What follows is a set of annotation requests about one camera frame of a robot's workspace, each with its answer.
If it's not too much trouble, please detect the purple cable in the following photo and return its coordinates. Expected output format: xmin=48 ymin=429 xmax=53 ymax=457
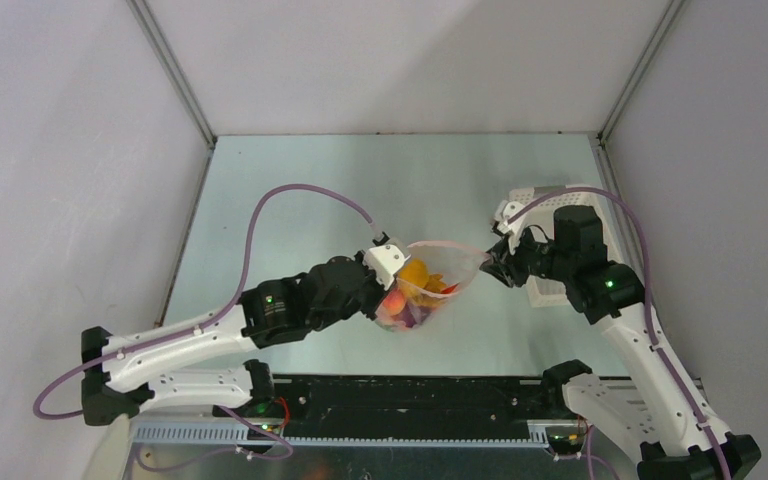
xmin=32 ymin=184 xmax=389 ymax=473
xmin=506 ymin=186 xmax=733 ymax=480

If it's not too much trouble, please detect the yellow mango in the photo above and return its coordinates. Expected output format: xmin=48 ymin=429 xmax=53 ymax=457
xmin=398 ymin=258 xmax=430 ymax=288

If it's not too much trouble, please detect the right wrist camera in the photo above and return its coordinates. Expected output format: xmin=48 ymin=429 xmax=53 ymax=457
xmin=491 ymin=200 xmax=525 ymax=239

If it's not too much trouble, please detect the clear zip top bag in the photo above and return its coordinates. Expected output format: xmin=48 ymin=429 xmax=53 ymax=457
xmin=375 ymin=241 xmax=489 ymax=332

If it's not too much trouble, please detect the orange fried snack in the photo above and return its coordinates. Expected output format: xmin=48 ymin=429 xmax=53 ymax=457
xmin=413 ymin=274 xmax=452 ymax=308

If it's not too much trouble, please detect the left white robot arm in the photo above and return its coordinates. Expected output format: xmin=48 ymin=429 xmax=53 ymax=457
xmin=81 ymin=252 xmax=404 ymax=426

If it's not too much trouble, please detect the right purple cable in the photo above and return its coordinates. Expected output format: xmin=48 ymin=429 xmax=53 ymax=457
xmin=506 ymin=186 xmax=733 ymax=480

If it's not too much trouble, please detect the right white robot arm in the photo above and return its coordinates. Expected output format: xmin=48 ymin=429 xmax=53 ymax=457
xmin=481 ymin=201 xmax=761 ymax=479

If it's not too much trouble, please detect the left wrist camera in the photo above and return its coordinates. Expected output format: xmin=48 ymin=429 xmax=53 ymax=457
xmin=362 ymin=232 xmax=411 ymax=290

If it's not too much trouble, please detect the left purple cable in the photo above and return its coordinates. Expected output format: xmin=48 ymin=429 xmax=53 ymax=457
xmin=32 ymin=184 xmax=389 ymax=473

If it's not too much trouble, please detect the red chili pepper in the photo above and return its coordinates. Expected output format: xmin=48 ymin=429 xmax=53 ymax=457
xmin=441 ymin=284 xmax=459 ymax=295

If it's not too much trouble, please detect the white plastic basket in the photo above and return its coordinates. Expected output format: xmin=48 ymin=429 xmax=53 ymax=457
xmin=507 ymin=184 xmax=625 ymax=310

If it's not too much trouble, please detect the pink peach top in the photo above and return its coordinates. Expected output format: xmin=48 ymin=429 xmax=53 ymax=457
xmin=381 ymin=290 xmax=406 ymax=316

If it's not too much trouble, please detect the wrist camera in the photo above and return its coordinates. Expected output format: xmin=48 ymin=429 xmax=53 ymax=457
xmin=362 ymin=232 xmax=411 ymax=290
xmin=491 ymin=200 xmax=525 ymax=239

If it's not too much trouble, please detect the purple onion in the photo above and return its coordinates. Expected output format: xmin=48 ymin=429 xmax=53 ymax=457
xmin=399 ymin=306 xmax=427 ymax=329

